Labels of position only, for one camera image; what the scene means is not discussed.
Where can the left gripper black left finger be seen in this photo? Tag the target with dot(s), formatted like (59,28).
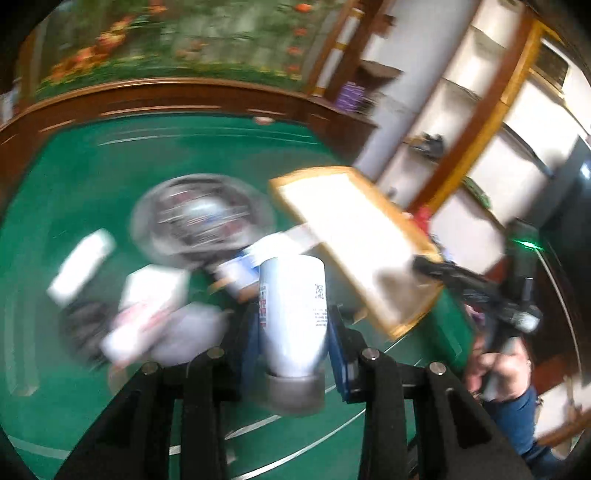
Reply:
(130,439)

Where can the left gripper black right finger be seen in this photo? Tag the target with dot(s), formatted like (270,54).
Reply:
(455,438)

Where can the white power adapter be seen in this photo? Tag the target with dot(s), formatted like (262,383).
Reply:
(80,266)

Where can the white tube with grey cap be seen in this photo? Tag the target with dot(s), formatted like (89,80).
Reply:
(293,335)

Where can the blue sleeve right forearm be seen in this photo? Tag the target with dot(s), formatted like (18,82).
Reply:
(516,420)

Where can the person's right hand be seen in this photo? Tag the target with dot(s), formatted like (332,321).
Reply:
(512,369)

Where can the white box with red print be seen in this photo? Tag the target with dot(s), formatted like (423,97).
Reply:
(150,296)

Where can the yellow cardboard box tray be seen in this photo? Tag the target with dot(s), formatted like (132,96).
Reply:
(370,240)

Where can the blue and white medicine box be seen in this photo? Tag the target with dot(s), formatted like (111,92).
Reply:
(239,276)

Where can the wooden shelf cabinet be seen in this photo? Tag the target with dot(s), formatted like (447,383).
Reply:
(504,117)

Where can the round mahjong table control panel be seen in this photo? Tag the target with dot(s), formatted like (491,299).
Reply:
(193,221)

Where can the purple bottle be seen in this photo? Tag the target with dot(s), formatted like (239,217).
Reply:
(350,97)

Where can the red white table button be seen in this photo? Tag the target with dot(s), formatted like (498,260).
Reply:
(263,120)

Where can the flower mural panel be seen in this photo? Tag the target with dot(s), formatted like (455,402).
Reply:
(274,43)

